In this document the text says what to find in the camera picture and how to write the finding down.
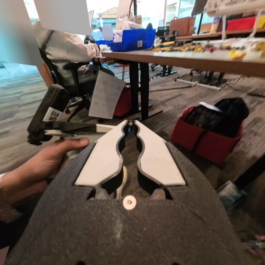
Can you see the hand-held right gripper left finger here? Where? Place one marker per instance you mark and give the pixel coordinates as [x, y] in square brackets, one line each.
[101, 163]

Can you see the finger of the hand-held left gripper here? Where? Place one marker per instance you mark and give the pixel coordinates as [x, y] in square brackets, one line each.
[105, 128]
[55, 133]

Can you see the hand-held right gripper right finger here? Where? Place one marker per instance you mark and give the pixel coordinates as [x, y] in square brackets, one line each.
[159, 163]

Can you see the small toy connector piece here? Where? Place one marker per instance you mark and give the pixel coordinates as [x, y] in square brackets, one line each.
[130, 123]

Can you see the person's left hand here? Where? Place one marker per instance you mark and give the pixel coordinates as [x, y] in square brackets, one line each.
[35, 169]

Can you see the black office chair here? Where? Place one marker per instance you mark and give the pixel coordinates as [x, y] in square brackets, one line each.
[75, 82]

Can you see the red storage box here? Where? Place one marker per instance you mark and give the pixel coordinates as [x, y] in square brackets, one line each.
[215, 145]
[124, 101]

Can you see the hanging grey paper sheet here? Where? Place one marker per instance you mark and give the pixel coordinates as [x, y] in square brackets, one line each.
[105, 95]

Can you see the black table leg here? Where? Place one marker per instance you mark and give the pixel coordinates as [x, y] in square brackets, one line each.
[145, 89]

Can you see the clear plastic bag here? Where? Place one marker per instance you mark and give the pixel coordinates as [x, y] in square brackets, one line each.
[231, 196]

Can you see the white power strip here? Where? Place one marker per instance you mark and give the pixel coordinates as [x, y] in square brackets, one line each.
[198, 84]

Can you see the black bag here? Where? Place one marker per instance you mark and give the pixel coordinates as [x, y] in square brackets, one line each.
[231, 111]

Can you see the blue storage bin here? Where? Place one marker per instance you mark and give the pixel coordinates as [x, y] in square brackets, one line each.
[132, 39]

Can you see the pale poster board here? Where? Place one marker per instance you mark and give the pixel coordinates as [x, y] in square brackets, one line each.
[124, 12]

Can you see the brown box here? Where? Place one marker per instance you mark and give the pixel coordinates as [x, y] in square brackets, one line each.
[182, 27]

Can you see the red basket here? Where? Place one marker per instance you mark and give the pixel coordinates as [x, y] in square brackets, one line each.
[241, 23]

